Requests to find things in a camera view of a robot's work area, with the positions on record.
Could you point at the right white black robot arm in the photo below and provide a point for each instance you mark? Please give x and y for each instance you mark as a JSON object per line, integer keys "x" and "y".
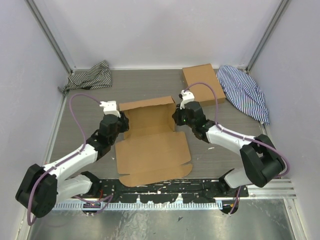
{"x": 261, "y": 161}

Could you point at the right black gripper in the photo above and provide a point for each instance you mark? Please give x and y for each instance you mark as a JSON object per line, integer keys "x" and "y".
{"x": 177, "y": 115}

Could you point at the white slotted cable duct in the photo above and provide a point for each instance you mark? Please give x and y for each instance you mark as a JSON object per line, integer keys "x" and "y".
{"x": 178, "y": 205}

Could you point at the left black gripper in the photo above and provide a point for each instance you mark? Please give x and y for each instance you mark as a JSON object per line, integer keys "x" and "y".
{"x": 124, "y": 122}

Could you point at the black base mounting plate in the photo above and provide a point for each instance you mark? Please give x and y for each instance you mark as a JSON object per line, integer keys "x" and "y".
{"x": 193, "y": 190}

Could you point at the folded brown cardboard box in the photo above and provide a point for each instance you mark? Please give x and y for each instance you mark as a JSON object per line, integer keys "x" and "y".
{"x": 205, "y": 74}

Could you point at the blue white striped cloth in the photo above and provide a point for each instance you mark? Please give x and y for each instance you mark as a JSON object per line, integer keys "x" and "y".
{"x": 243, "y": 93}

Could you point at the brown cardboard box sheet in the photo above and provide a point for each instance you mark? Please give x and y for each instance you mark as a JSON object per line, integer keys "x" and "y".
{"x": 151, "y": 150}

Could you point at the aluminium front rail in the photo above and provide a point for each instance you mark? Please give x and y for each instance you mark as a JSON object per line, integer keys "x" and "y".
{"x": 270, "y": 187}

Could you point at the aluminium frame post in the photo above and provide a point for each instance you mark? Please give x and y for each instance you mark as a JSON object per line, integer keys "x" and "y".
{"x": 48, "y": 34}
{"x": 279, "y": 12}

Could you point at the grey striped cloth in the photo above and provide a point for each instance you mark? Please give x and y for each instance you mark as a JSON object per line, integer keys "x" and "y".
{"x": 97, "y": 77}

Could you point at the left aluminium frame post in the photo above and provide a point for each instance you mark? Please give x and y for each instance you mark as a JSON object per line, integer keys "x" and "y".
{"x": 48, "y": 34}

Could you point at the right aluminium frame post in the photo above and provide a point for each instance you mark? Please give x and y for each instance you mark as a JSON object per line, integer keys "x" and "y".
{"x": 279, "y": 12}

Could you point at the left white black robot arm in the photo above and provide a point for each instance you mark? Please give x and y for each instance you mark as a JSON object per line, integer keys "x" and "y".
{"x": 44, "y": 186}

